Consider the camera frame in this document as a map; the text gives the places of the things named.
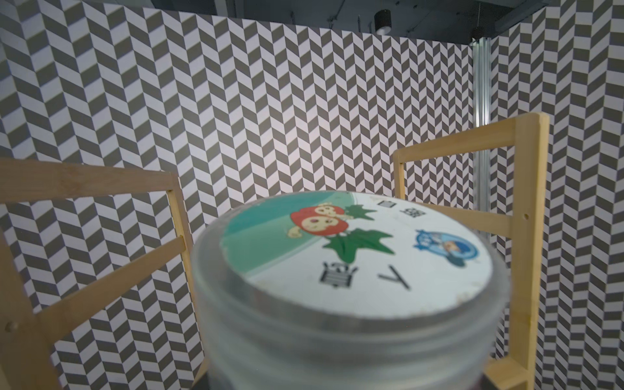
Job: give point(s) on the carrot seed jar red label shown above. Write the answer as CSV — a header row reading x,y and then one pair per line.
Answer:
x,y
341,290

